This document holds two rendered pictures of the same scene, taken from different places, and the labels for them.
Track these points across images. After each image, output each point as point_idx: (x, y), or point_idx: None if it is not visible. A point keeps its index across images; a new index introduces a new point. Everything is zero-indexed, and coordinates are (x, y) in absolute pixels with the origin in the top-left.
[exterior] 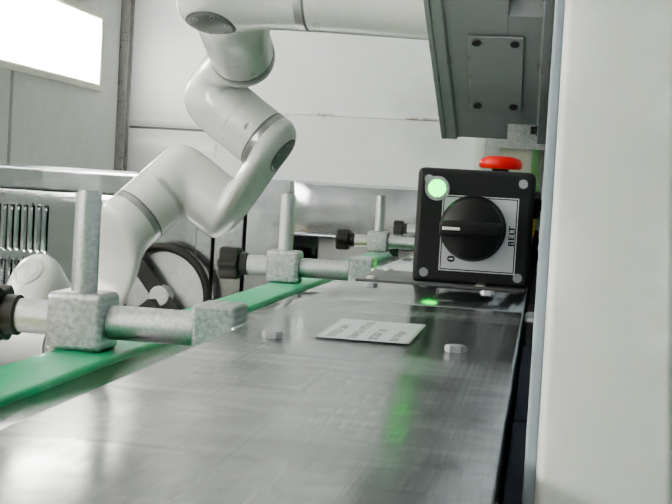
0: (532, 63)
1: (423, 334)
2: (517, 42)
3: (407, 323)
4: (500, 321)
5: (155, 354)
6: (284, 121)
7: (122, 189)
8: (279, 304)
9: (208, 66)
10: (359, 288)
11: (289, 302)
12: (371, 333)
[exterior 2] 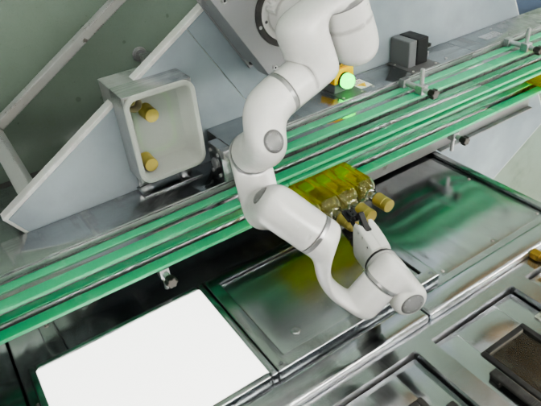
0: None
1: (484, 34)
2: None
3: (480, 37)
4: (460, 38)
5: (513, 51)
6: None
7: (325, 219)
8: (451, 76)
9: (289, 113)
10: (452, 56)
11: (445, 77)
12: (493, 34)
